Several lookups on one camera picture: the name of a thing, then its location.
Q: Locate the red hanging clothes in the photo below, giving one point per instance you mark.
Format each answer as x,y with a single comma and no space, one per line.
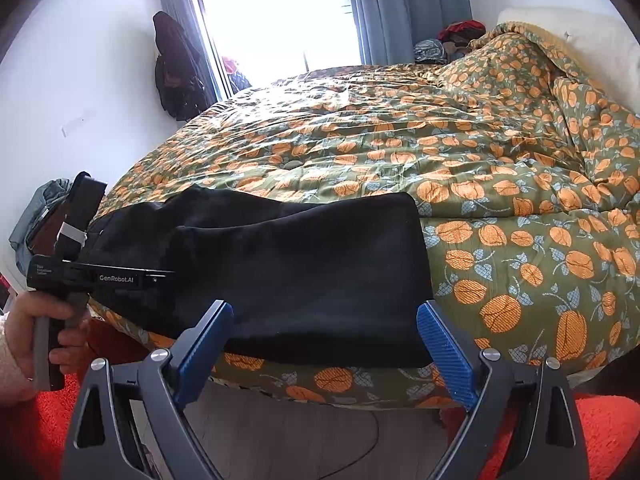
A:
235,72

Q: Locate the dark hanging coats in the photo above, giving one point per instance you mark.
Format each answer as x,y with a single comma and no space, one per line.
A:
177,70

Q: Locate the black pants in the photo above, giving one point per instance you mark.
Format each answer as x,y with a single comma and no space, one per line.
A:
300,270

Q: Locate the orange floral green blanket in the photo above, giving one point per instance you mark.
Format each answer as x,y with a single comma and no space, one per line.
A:
500,185

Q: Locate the pile of mixed clothes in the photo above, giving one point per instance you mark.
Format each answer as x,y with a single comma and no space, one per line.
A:
450,42

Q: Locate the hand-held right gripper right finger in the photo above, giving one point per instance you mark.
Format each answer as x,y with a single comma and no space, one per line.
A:
447,355

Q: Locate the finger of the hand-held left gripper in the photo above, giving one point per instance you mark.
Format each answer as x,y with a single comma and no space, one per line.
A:
159,276

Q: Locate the person's left hand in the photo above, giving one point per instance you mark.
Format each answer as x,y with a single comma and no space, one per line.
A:
30,345

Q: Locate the glass sliding window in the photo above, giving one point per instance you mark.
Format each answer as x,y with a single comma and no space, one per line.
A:
280,20

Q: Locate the yellow textured blanket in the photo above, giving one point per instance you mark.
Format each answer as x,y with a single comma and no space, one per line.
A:
547,42

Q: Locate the brown wooden dresser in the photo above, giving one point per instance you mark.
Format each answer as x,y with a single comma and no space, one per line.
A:
47,225

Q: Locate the clothes heap on dresser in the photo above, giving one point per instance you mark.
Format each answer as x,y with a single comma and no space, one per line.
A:
37,205

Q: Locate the blue curtain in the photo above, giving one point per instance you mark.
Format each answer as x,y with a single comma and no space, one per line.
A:
405,10

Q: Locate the cream padded headboard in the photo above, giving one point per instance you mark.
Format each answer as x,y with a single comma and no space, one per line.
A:
590,35

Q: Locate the person's left forearm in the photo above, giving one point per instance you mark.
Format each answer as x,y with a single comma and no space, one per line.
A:
6,360

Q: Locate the orange fleece garment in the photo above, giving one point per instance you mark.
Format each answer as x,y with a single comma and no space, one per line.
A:
610,435

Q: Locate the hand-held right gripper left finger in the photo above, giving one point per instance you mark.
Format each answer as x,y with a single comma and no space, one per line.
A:
200,355

